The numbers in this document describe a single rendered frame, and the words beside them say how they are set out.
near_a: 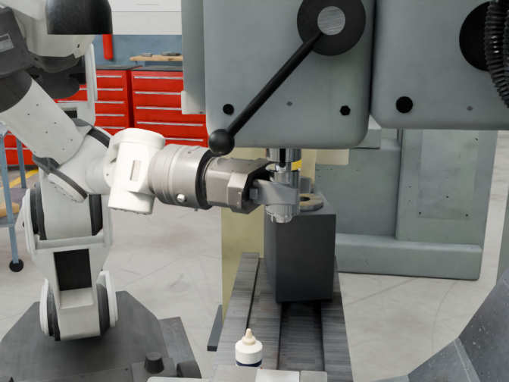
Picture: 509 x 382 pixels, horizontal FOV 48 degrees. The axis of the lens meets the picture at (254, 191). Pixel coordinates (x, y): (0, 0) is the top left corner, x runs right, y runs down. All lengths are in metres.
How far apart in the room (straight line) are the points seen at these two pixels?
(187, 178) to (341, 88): 0.26
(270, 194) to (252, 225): 1.89
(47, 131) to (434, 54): 0.67
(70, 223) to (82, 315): 0.30
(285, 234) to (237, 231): 1.52
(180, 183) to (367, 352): 2.08
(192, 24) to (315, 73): 0.18
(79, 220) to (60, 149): 0.37
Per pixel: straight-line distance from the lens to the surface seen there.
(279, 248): 1.15
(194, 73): 0.74
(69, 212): 1.41
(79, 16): 0.67
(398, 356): 2.78
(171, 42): 9.97
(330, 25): 0.61
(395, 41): 0.63
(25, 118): 1.03
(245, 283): 1.28
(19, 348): 1.81
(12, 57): 0.99
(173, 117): 5.43
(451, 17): 0.64
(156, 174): 0.81
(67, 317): 1.62
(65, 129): 1.07
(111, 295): 1.66
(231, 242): 2.67
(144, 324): 1.83
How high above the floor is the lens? 1.46
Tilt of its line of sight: 17 degrees down
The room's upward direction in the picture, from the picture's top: straight up
